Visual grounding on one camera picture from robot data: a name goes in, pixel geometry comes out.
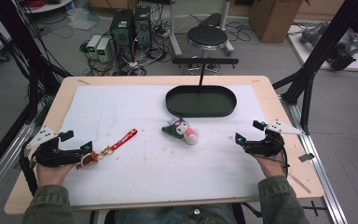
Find white floor board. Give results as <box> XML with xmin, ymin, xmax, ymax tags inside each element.
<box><xmin>286</xmin><ymin>23</ymin><xmax>358</xmax><ymax>73</ymax></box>

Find right hand-held gripper cable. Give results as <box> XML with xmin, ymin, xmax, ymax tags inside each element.
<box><xmin>278</xmin><ymin>146</ymin><xmax>291</xmax><ymax>179</ymax></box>

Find black and pink plush toy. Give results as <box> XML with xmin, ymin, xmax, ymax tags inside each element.
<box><xmin>160</xmin><ymin>116</ymin><xmax>200</xmax><ymax>146</ymax></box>

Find black frame post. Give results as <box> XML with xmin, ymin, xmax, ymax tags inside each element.
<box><xmin>271</xmin><ymin>0</ymin><xmax>358</xmax><ymax>135</ymax></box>
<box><xmin>0</xmin><ymin>0</ymin><xmax>73</xmax><ymax>125</ymax></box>

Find cardboard box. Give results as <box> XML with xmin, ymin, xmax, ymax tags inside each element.
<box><xmin>248</xmin><ymin>0</ymin><xmax>310</xmax><ymax>44</ymax></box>

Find black stand with crossbar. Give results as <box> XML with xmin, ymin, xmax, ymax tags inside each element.
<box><xmin>171</xmin><ymin>57</ymin><xmax>240</xmax><ymax>94</ymax></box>

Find grey tape piece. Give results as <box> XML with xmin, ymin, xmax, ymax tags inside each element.
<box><xmin>297</xmin><ymin>152</ymin><xmax>315</xmax><ymax>163</ymax></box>

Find aluminium rail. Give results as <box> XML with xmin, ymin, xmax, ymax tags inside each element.
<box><xmin>0</xmin><ymin>122</ymin><xmax>36</xmax><ymax>209</ymax></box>
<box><xmin>279</xmin><ymin>94</ymin><xmax>349</xmax><ymax>224</ymax></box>

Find black computer tower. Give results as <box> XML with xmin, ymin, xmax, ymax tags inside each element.
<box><xmin>132</xmin><ymin>5</ymin><xmax>152</xmax><ymax>49</ymax></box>
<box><xmin>109</xmin><ymin>8</ymin><xmax>135</xmax><ymax>62</ymax></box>

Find black oval tray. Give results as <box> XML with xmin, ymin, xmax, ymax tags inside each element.
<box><xmin>165</xmin><ymin>85</ymin><xmax>238</xmax><ymax>119</ymax></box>

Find person's right hand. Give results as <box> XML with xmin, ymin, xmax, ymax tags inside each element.
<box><xmin>251</xmin><ymin>152</ymin><xmax>289</xmax><ymax>179</ymax></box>

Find thin wooden stick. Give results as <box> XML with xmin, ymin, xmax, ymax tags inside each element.
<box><xmin>288</xmin><ymin>173</ymin><xmax>312</xmax><ymax>195</ymax></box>

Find wooden table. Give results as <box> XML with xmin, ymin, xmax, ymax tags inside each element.
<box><xmin>4</xmin><ymin>75</ymin><xmax>325</xmax><ymax>217</ymax></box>

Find grey device on board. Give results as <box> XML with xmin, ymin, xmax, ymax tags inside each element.
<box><xmin>299</xmin><ymin>21</ymin><xmax>358</xmax><ymax>72</ymax></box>

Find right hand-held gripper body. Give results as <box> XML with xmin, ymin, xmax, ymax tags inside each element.
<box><xmin>243</xmin><ymin>119</ymin><xmax>306</xmax><ymax>158</ymax></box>

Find left hand-held gripper cable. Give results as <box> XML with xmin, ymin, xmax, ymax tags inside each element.
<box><xmin>18</xmin><ymin>146</ymin><xmax>39</xmax><ymax>198</ymax></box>

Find red strap keychain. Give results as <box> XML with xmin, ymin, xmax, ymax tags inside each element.
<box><xmin>76</xmin><ymin>128</ymin><xmax>139</xmax><ymax>171</ymax></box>

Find black round stool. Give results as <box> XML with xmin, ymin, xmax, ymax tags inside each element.
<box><xmin>186</xmin><ymin>25</ymin><xmax>229</xmax><ymax>59</ymax></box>

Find person's jeans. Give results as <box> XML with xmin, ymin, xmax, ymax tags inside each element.
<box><xmin>114</xmin><ymin>203</ymin><xmax>239</xmax><ymax>224</ymax></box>

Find tangle of floor cables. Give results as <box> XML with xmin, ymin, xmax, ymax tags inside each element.
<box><xmin>78</xmin><ymin>6</ymin><xmax>175</xmax><ymax>77</ymax></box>

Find hand-held gripper cable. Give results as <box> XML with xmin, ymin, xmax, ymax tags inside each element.
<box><xmin>278</xmin><ymin>146</ymin><xmax>291</xmax><ymax>179</ymax></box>
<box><xmin>18</xmin><ymin>146</ymin><xmax>39</xmax><ymax>198</ymax></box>

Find white table mat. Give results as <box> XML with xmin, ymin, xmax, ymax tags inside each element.
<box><xmin>57</xmin><ymin>83</ymin><xmax>271</xmax><ymax>207</ymax></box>

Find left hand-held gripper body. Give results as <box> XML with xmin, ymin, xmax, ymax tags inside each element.
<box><xmin>26</xmin><ymin>125</ymin><xmax>86</xmax><ymax>168</ymax></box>

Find white power supply unit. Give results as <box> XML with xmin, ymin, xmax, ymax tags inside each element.
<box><xmin>95</xmin><ymin>37</ymin><xmax>112</xmax><ymax>63</ymax></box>
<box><xmin>86</xmin><ymin>34</ymin><xmax>103</xmax><ymax>60</ymax></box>

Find person's left hand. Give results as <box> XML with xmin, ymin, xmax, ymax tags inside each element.
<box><xmin>36</xmin><ymin>161</ymin><xmax>77</xmax><ymax>188</ymax></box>

